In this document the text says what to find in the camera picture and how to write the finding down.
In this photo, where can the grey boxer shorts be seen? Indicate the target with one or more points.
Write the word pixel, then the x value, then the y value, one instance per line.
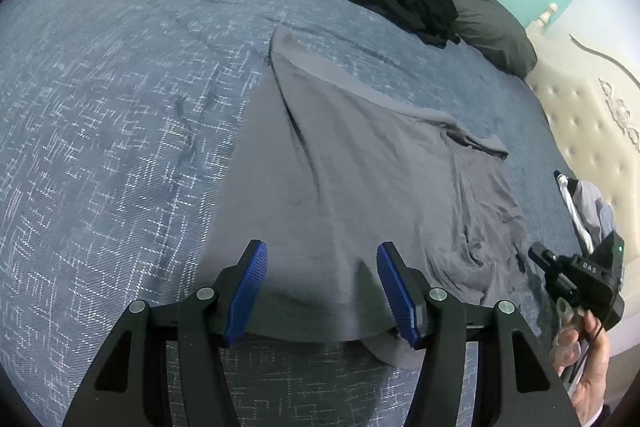
pixel 350 182

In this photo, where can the blue patterned bed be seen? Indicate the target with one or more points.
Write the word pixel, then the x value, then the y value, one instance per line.
pixel 125 107

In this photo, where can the person's right hand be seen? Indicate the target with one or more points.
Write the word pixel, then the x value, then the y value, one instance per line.
pixel 590 372

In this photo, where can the folded grey garment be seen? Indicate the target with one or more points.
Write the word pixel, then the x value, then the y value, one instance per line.
pixel 587 202

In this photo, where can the folded white black garment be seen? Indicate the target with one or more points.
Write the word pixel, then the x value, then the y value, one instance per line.
pixel 570 199

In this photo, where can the cream tufted headboard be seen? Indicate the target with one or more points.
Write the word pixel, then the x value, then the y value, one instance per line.
pixel 590 117

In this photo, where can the person's right forearm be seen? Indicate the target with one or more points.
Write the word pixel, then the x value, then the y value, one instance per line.
pixel 597 417

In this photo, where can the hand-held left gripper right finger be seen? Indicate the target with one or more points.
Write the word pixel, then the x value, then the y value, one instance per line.
pixel 397 297

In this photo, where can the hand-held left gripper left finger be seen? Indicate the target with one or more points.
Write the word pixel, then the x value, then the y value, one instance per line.
pixel 247 292

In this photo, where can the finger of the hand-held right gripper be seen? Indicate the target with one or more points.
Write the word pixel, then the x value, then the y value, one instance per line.
pixel 542 254

